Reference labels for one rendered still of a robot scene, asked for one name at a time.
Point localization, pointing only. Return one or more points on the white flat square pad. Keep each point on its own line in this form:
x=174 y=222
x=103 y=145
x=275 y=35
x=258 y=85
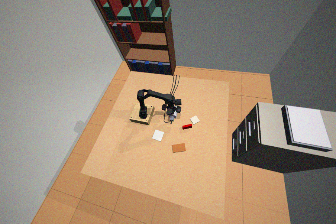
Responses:
x=158 y=135

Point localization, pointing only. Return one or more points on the white flat square slab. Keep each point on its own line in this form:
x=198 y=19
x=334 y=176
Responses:
x=194 y=119

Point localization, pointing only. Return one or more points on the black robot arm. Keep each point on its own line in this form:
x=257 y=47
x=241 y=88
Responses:
x=168 y=98

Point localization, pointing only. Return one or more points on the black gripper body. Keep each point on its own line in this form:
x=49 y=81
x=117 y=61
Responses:
x=178 y=109

